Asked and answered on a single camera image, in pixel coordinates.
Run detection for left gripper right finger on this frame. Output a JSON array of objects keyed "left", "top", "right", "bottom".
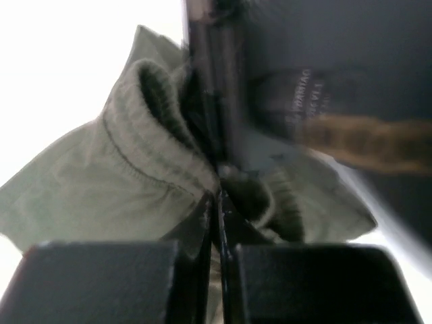
[{"left": 218, "top": 192, "right": 421, "bottom": 324}]

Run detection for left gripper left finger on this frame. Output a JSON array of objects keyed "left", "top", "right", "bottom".
[{"left": 1, "top": 195, "right": 212, "bottom": 323}]

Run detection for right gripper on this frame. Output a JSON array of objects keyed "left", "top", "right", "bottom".
[{"left": 185, "top": 1, "right": 431, "bottom": 230}]

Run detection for olive green shorts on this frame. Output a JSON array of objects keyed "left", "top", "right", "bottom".
[{"left": 0, "top": 24, "right": 379, "bottom": 324}]

